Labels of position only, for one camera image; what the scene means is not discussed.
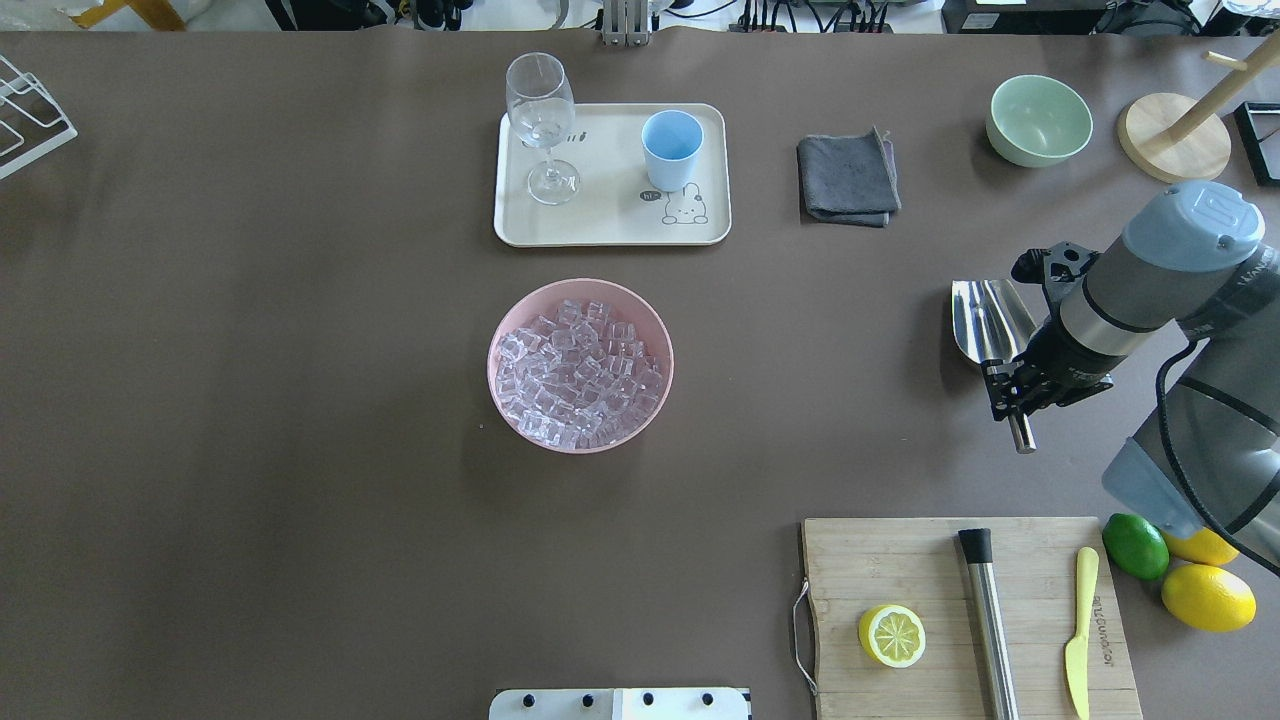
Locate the half lemon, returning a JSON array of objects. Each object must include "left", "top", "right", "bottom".
[{"left": 858, "top": 603, "right": 927, "bottom": 669}]

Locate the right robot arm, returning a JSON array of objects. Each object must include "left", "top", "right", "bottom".
[{"left": 984, "top": 179, "right": 1279, "bottom": 573}]

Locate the metal ice scoop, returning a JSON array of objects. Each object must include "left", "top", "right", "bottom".
[{"left": 951, "top": 279, "right": 1038, "bottom": 454}]

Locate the grey folded cloth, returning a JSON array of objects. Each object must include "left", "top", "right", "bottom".
[{"left": 797, "top": 127, "right": 901, "bottom": 228}]

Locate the clear wine glass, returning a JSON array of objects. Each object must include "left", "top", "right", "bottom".
[{"left": 506, "top": 53, "right": 579, "bottom": 206}]

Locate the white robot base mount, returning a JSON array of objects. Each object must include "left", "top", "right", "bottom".
[{"left": 488, "top": 685, "right": 753, "bottom": 719}]

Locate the black frame tray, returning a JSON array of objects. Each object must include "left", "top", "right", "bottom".
[{"left": 1233, "top": 102, "right": 1279, "bottom": 187}]

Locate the whole yellow lemon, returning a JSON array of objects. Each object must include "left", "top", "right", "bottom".
[{"left": 1160, "top": 564, "right": 1257, "bottom": 633}]

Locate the steel muddler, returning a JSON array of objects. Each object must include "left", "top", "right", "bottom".
[{"left": 957, "top": 528, "right": 1021, "bottom": 719}]

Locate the green ceramic bowl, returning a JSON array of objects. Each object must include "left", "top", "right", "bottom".
[{"left": 986, "top": 76, "right": 1094, "bottom": 168}]

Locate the green lime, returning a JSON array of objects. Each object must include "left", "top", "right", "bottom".
[{"left": 1102, "top": 512, "right": 1171, "bottom": 582}]

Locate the yellow plastic knife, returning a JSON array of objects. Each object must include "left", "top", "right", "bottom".
[{"left": 1064, "top": 546, "right": 1100, "bottom": 719}]

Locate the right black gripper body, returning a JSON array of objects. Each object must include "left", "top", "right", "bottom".
[{"left": 982, "top": 242, "right": 1116, "bottom": 421}]

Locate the white wire cup rack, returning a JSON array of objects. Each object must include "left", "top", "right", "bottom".
[{"left": 1, "top": 56, "right": 78, "bottom": 179}]

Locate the pink bowl of ice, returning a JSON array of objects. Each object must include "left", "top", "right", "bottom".
[{"left": 486, "top": 278, "right": 675, "bottom": 454}]

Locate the wooden stand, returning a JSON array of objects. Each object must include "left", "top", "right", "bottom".
[{"left": 1116, "top": 33, "right": 1279, "bottom": 184}]

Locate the cream serving tray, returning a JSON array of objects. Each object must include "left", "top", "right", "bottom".
[{"left": 493, "top": 102, "right": 732, "bottom": 249}]

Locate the blue plastic cup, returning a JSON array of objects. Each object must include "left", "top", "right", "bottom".
[{"left": 641, "top": 109, "right": 704, "bottom": 192}]

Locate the bamboo cutting board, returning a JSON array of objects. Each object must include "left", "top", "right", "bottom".
[{"left": 801, "top": 518, "right": 1103, "bottom": 719}]

